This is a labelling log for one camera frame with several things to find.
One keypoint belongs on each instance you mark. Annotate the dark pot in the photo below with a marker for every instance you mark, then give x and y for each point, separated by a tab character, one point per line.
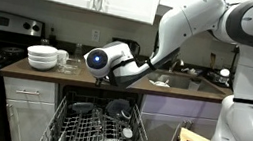
118	108

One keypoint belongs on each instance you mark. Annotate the white wall outlet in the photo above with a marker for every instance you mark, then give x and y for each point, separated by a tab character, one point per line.
95	35

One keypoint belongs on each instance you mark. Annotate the black dishwasher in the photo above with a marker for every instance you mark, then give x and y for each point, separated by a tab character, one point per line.
66	88

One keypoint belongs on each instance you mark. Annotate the white ceramic mug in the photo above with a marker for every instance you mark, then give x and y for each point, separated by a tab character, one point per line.
62	56

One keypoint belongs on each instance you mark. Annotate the grey cup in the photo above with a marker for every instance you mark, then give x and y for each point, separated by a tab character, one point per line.
193	84

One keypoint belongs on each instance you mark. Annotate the dark pan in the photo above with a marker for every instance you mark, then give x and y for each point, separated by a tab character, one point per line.
216	77

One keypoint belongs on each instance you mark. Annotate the white sink base cabinet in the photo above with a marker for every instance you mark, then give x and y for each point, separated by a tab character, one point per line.
166	120

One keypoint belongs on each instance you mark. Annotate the dark shallow bowl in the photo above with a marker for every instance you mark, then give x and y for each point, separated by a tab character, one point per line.
81	107

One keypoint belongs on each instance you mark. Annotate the clear glass jar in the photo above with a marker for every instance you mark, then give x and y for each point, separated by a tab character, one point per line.
78	50

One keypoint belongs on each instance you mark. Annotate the dark bottle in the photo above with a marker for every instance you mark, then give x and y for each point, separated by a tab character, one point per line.
52	35

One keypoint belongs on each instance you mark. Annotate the small drinking glass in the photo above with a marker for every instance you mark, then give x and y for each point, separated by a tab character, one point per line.
45	41

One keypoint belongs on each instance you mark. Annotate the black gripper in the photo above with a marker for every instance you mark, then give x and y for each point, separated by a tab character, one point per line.
99	81

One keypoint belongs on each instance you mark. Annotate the steel kitchen sink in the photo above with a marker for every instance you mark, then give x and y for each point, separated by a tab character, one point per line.
185	82

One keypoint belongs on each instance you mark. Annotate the black countertop appliance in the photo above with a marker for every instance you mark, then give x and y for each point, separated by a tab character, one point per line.
130	46

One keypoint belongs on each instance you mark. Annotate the chrome faucet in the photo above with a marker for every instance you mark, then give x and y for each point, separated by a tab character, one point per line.
176	64

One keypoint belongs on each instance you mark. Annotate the yellow wooden board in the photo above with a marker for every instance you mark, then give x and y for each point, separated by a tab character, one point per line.
192	136

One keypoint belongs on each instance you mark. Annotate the clear glass food container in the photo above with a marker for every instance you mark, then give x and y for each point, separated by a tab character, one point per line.
69	66

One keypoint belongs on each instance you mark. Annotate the white ceramic bowl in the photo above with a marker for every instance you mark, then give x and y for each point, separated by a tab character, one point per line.
42	50
42	58
41	65

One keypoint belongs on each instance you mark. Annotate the white base cabinet with drawer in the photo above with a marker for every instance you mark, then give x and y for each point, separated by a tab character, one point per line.
25	112

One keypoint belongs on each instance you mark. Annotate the small white lid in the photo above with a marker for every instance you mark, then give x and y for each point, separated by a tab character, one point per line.
127	133

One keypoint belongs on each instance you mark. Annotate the white cloth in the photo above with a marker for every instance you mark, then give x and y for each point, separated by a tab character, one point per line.
159	83

